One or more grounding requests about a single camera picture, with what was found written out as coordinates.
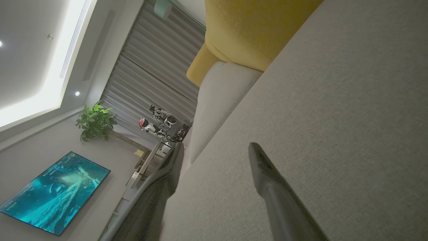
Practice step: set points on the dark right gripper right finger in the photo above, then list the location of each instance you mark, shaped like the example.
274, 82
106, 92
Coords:
284, 214

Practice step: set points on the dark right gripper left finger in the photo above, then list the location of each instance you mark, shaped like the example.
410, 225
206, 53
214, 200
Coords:
150, 214

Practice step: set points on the light wooden desk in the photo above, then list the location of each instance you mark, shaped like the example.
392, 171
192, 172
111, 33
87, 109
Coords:
150, 160

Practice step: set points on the white robot with red head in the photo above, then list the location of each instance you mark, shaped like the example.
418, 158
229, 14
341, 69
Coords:
152, 128

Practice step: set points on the white and black robot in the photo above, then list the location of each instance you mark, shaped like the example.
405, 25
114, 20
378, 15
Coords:
169, 119

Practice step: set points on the green leafy potted plant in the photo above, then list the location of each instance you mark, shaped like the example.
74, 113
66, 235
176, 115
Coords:
95, 122

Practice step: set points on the large grey sofa ottoman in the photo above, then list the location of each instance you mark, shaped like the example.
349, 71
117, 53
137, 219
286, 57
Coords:
351, 117

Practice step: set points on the grey pleated curtain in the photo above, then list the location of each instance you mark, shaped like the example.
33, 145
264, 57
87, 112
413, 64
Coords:
157, 67

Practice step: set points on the yellow sofa back cushion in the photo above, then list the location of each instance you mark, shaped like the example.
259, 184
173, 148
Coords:
254, 30
200, 67

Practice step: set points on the linear ceiling air vent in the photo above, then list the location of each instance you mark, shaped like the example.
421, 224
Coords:
75, 36

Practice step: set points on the pale green round fixture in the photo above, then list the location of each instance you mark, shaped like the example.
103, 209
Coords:
163, 8

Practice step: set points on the wall television with blue picture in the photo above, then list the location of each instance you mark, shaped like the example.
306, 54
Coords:
53, 194

